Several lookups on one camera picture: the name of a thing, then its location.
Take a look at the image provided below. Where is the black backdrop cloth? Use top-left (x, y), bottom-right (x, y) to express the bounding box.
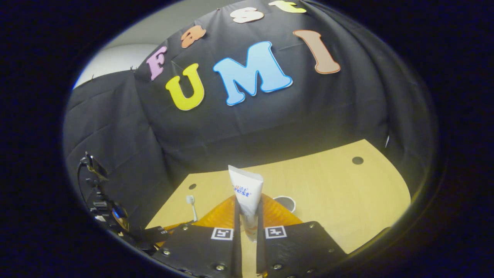
top-left (63, 0), bottom-right (438, 232)

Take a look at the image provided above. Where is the wooden desktop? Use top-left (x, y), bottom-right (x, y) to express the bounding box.
top-left (146, 139), bottom-right (411, 278)

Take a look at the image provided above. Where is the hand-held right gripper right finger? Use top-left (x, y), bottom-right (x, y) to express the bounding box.
top-left (256, 194), bottom-right (348, 278)

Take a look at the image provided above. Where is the white toothpaste tube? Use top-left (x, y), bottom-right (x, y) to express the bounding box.
top-left (228, 165), bottom-right (264, 242)

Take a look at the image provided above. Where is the white toothbrush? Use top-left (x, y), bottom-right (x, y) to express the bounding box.
top-left (186, 195), bottom-right (198, 223)

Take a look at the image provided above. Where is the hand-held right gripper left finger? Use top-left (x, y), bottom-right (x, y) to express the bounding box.
top-left (153, 194), bottom-right (243, 278)

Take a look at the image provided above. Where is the white cup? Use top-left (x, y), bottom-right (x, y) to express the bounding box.
top-left (273, 196), bottom-right (296, 214)

